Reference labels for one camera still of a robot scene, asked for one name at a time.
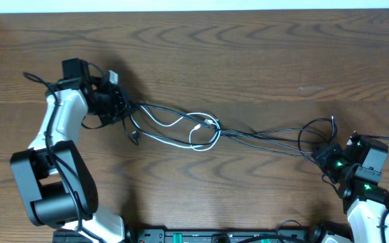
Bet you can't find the white USB cable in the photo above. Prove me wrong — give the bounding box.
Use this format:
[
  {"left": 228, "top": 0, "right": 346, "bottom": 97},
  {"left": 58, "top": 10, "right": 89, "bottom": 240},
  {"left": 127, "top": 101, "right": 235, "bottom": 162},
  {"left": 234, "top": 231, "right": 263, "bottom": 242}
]
[{"left": 129, "top": 105, "right": 222, "bottom": 152}]

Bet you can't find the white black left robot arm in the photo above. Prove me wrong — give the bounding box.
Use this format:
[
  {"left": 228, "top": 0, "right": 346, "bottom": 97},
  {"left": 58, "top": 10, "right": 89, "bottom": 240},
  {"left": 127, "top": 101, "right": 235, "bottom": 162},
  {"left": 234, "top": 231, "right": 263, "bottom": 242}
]
[{"left": 9, "top": 58, "right": 139, "bottom": 242}]

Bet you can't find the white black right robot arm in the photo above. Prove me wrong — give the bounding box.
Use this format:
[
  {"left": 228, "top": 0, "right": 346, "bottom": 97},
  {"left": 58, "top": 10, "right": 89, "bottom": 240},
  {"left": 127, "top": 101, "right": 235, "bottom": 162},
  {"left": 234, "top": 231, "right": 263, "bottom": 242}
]
[{"left": 312, "top": 133, "right": 389, "bottom": 242}]

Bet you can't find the black USB cable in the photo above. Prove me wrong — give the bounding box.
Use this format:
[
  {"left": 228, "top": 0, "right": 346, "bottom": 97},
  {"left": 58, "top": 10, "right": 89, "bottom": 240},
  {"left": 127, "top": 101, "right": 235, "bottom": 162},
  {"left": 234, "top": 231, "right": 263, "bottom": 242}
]
[{"left": 122, "top": 103, "right": 338, "bottom": 166}]

